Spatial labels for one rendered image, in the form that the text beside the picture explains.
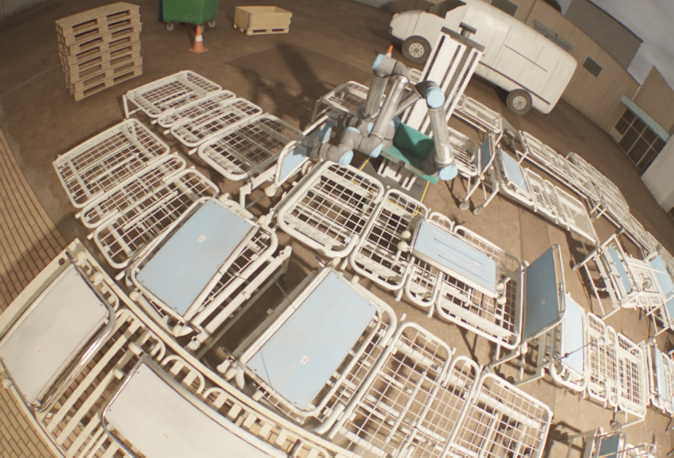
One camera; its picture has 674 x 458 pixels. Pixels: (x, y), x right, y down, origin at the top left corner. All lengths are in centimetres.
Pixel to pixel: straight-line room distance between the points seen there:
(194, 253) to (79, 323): 75
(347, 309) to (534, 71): 843
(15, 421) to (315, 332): 231
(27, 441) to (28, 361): 100
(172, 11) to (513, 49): 857
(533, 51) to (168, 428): 941
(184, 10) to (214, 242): 619
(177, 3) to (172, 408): 712
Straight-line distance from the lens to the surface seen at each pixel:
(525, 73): 907
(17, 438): 267
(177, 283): 160
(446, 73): 234
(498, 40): 874
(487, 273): 225
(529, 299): 245
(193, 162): 306
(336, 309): 155
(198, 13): 711
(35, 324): 174
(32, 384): 171
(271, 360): 141
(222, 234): 173
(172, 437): 134
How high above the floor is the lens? 196
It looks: 45 degrees down
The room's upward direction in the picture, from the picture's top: 21 degrees clockwise
